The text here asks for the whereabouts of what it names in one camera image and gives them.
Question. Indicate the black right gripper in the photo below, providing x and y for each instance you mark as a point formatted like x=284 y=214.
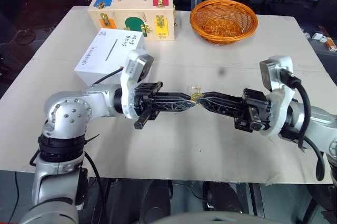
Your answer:
x=256 y=111

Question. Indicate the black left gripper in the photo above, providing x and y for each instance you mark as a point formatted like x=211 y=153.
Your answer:
x=143 y=97

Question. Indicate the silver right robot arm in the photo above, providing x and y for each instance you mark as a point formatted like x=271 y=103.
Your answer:
x=318 y=121

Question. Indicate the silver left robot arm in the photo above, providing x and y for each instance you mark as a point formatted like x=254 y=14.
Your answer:
x=68 y=108

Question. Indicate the white box with slot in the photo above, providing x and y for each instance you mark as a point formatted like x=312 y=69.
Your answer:
x=92 y=61

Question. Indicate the wooden latch lock box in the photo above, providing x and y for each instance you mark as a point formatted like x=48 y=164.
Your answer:
x=123 y=11

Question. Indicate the small white box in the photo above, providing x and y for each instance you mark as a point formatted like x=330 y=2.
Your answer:
x=317 y=36

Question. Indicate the small orange box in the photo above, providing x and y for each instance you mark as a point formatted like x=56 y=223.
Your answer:
x=332 y=44

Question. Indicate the orange wicker basket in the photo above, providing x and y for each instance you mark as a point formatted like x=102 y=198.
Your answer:
x=223 y=22

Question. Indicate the grey rounded robot torso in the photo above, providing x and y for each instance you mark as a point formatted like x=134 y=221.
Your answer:
x=202 y=218

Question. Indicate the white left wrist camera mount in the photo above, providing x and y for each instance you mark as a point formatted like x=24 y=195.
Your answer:
x=131 y=62

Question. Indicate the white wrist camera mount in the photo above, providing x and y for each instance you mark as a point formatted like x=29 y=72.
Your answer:
x=131 y=62
x=285 y=62

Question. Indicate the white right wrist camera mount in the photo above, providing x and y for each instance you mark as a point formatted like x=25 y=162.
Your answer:
x=285 y=62

